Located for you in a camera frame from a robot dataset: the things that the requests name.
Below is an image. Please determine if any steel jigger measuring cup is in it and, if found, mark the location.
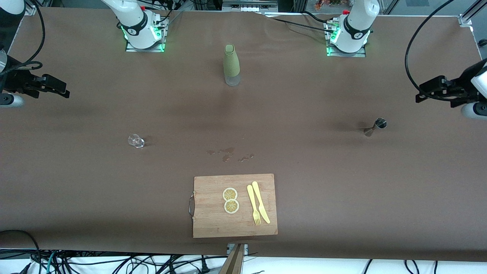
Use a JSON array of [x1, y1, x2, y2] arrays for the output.
[[363, 118, 388, 137]]

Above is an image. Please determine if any brown table cover mat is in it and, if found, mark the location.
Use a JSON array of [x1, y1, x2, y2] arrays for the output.
[[0, 7, 487, 263]]

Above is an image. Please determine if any green sleeved glass bottle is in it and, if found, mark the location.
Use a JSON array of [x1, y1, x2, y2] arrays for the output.
[[223, 44, 241, 86]]

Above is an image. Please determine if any yellow plastic knife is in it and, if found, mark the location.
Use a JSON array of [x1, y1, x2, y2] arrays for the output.
[[251, 181, 271, 224]]

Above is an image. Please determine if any grey power strip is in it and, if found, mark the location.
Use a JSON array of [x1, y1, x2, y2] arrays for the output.
[[222, 0, 279, 13]]

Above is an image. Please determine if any wooden cutting board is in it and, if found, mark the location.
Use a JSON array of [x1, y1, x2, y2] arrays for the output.
[[189, 174, 278, 239]]

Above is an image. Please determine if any yellow plastic fork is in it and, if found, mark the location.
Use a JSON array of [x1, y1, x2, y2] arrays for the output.
[[247, 185, 262, 226]]

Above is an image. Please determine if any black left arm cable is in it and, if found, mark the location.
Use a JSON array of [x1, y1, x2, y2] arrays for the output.
[[404, 0, 456, 95]]

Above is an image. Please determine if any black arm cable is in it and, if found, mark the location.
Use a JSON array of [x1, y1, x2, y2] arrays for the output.
[[0, 0, 46, 72], [404, 0, 456, 95]]

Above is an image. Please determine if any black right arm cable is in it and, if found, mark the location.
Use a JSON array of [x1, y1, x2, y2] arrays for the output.
[[0, 0, 46, 72]]

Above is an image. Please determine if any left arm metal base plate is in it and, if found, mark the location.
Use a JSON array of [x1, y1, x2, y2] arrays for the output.
[[326, 21, 367, 58]]

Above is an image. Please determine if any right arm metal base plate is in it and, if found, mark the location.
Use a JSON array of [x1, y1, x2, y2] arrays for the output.
[[125, 17, 167, 53]]

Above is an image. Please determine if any short black table cable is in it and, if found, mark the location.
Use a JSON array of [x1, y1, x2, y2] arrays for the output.
[[301, 10, 332, 24]]

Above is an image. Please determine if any black looped floor cable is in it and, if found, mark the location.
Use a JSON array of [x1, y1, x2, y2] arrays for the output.
[[0, 229, 41, 274]]

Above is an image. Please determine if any long black table cable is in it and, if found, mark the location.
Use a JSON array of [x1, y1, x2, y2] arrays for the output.
[[266, 15, 336, 35]]

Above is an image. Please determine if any small metal bracket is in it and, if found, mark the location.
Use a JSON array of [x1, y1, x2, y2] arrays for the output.
[[227, 243, 249, 256]]

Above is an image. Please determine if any wooden post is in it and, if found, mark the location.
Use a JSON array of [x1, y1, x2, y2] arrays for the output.
[[220, 244, 246, 274]]

